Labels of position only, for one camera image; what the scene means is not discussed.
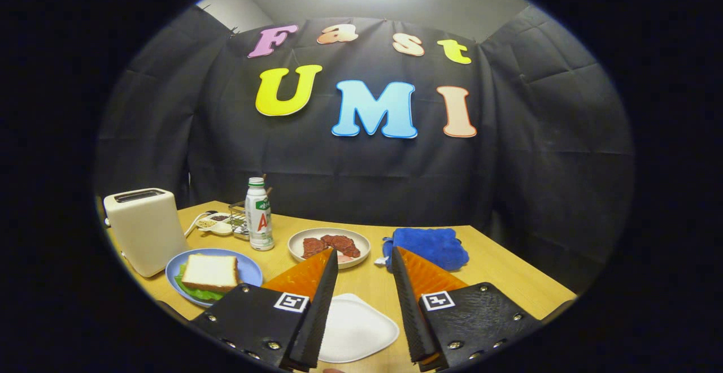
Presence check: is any white toaster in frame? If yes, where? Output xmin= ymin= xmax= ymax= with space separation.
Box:
xmin=103 ymin=188 xmax=189 ymax=278

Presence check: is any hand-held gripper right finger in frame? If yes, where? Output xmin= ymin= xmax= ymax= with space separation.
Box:
xmin=391 ymin=246 xmax=543 ymax=372

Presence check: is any white bottle with green cap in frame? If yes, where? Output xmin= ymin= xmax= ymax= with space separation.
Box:
xmin=245 ymin=177 xmax=275 ymax=251

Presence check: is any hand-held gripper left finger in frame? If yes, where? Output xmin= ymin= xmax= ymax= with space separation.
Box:
xmin=188 ymin=248 xmax=339 ymax=372

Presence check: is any beige round plate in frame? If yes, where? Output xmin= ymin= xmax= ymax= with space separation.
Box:
xmin=288 ymin=227 xmax=371 ymax=270

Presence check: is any toasted bread slice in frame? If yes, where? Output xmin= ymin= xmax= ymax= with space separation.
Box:
xmin=181 ymin=253 xmax=239 ymax=293

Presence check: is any green lettuce leaf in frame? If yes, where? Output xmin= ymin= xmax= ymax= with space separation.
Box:
xmin=174 ymin=263 xmax=225 ymax=302

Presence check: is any metal wire utensil holder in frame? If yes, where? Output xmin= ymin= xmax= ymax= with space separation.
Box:
xmin=229 ymin=201 xmax=249 ymax=238

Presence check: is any black backdrop cloth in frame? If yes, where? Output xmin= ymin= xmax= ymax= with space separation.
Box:
xmin=93 ymin=5 xmax=634 ymax=294

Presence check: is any blue round plate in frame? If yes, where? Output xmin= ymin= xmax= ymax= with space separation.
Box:
xmin=165 ymin=248 xmax=264 ymax=308

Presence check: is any white toaster cable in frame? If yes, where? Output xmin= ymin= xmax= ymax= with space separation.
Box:
xmin=184 ymin=210 xmax=218 ymax=238

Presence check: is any white divided dish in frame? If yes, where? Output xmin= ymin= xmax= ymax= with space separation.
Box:
xmin=195 ymin=212 xmax=233 ymax=236

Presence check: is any blue folded towel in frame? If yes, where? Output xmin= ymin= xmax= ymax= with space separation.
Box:
xmin=376 ymin=227 xmax=469 ymax=272

